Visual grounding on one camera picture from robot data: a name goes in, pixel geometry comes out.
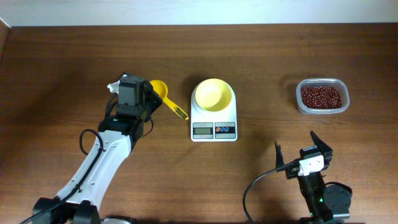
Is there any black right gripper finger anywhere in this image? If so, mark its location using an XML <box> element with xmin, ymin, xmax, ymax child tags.
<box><xmin>310</xmin><ymin>131</ymin><xmax>332</xmax><ymax>154</ymax></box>
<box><xmin>274</xmin><ymin>141</ymin><xmax>285</xmax><ymax>170</ymax></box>

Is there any orange plastic measuring scoop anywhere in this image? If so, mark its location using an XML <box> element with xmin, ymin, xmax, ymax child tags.
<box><xmin>150</xmin><ymin>80</ymin><xmax>189</xmax><ymax>120</ymax></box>

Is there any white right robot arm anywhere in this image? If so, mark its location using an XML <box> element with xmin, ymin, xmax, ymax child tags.
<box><xmin>274</xmin><ymin>131</ymin><xmax>353</xmax><ymax>224</ymax></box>

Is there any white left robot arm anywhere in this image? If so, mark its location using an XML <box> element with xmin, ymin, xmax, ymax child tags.
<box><xmin>25</xmin><ymin>73</ymin><xmax>163</xmax><ymax>223</ymax></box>

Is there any white digital kitchen scale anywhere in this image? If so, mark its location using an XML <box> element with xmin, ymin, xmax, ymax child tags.
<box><xmin>190</xmin><ymin>83</ymin><xmax>238</xmax><ymax>142</ymax></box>

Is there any yellow plastic bowl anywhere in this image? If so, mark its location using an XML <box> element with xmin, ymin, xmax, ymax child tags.
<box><xmin>195</xmin><ymin>78</ymin><xmax>233</xmax><ymax>112</ymax></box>

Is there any clear container of red beans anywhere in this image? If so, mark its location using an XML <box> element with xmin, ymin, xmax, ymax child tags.
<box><xmin>296</xmin><ymin>78</ymin><xmax>350</xmax><ymax>115</ymax></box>

